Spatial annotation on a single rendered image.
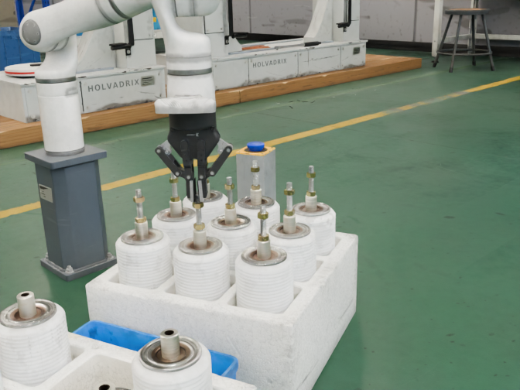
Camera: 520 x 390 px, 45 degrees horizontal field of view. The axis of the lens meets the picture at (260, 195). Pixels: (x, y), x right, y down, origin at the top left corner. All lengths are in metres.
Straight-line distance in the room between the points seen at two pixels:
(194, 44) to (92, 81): 2.33
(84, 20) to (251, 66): 2.59
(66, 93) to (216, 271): 0.65
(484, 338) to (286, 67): 3.06
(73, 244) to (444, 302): 0.88
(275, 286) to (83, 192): 0.70
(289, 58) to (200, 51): 3.22
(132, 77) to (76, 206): 1.90
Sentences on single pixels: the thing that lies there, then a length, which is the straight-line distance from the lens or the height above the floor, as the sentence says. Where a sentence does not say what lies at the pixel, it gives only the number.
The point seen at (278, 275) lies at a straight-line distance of 0.99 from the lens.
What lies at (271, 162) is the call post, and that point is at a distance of 1.43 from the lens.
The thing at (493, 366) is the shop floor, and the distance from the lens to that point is 1.26.
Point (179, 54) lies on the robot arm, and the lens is 0.96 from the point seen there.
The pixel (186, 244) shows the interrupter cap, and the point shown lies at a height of 0.25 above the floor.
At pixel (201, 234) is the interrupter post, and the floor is 0.28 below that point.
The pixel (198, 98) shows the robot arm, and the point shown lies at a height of 0.52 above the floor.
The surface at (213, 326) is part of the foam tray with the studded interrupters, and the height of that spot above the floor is 0.15.
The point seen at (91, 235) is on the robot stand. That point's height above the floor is 0.09.
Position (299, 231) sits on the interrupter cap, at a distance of 1.12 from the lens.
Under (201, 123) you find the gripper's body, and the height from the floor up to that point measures 0.47.
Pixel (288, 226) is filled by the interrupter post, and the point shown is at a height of 0.26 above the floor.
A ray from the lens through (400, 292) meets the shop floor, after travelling 1.47.
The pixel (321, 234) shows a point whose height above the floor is 0.22.
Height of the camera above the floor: 0.67
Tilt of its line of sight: 19 degrees down
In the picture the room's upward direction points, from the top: 1 degrees counter-clockwise
